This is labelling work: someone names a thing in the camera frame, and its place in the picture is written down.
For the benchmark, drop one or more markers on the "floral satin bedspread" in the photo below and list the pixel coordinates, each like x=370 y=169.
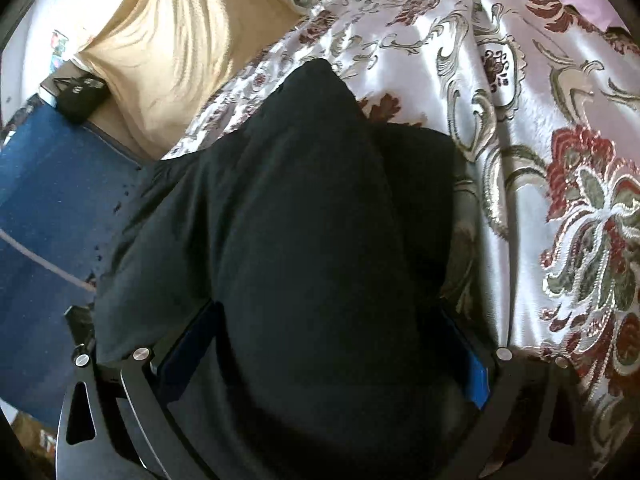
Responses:
x=525 y=160

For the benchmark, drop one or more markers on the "black hanging bag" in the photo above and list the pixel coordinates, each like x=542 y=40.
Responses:
x=80 y=95

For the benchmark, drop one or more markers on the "black garment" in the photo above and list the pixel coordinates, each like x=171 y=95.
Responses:
x=300 y=260

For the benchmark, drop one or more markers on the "blue carpet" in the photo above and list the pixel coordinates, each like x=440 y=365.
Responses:
x=50 y=240

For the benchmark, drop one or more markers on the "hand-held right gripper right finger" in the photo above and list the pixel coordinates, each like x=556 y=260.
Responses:
x=475 y=380

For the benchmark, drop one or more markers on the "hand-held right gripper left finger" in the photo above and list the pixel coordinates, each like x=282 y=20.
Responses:
x=192 y=355

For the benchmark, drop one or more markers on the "beige hanging cloth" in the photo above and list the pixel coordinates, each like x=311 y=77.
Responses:
x=170 y=45

